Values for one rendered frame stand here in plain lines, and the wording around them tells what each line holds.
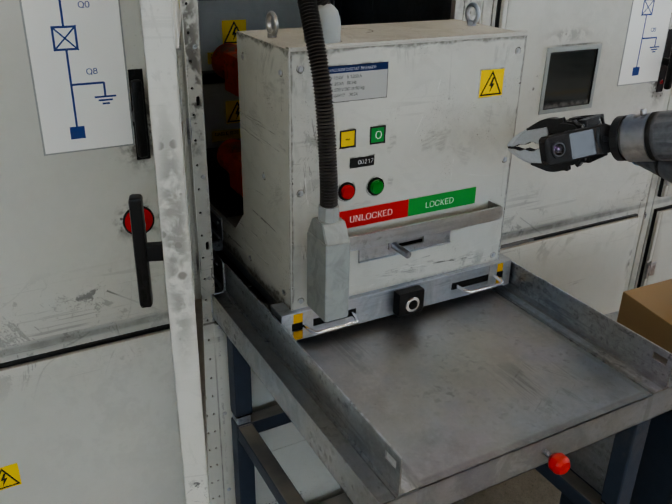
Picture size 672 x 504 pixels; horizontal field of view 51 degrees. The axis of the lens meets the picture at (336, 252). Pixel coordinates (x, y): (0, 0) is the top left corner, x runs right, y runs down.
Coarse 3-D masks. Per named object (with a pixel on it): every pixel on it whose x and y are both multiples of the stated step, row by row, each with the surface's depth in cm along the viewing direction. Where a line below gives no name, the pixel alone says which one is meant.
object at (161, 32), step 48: (144, 0) 68; (144, 48) 69; (192, 192) 141; (144, 240) 82; (144, 288) 84; (192, 288) 81; (192, 336) 84; (192, 384) 87; (192, 432) 90; (192, 480) 93
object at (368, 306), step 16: (448, 272) 146; (464, 272) 147; (480, 272) 149; (384, 288) 139; (400, 288) 140; (432, 288) 144; (448, 288) 146; (272, 304) 132; (352, 304) 135; (368, 304) 137; (384, 304) 139; (288, 320) 129; (320, 320) 133; (336, 320) 135; (352, 320) 137; (368, 320) 139
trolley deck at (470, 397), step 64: (384, 320) 143; (448, 320) 144; (512, 320) 144; (384, 384) 124; (448, 384) 124; (512, 384) 124; (576, 384) 125; (320, 448) 113; (448, 448) 109; (512, 448) 109; (576, 448) 117
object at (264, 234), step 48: (240, 48) 128; (288, 48) 111; (336, 48) 115; (240, 96) 133; (288, 96) 114; (288, 144) 117; (288, 192) 121; (240, 240) 148; (288, 240) 125; (288, 288) 129
